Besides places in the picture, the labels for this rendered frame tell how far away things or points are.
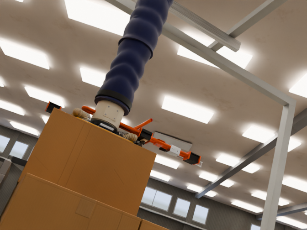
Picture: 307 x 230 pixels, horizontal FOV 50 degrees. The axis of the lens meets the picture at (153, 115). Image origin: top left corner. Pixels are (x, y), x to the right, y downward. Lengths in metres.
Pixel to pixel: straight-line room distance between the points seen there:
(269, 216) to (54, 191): 3.85
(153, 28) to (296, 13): 3.17
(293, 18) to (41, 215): 4.57
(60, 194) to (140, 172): 0.78
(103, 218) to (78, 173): 0.62
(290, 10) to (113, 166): 3.84
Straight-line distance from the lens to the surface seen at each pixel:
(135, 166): 1.78
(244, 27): 4.25
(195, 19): 4.19
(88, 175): 1.71
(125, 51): 2.08
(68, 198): 1.08
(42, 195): 1.07
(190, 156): 2.11
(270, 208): 4.70
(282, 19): 5.18
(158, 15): 2.27
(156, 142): 2.03
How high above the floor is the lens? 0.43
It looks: 23 degrees up
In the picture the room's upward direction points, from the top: 20 degrees clockwise
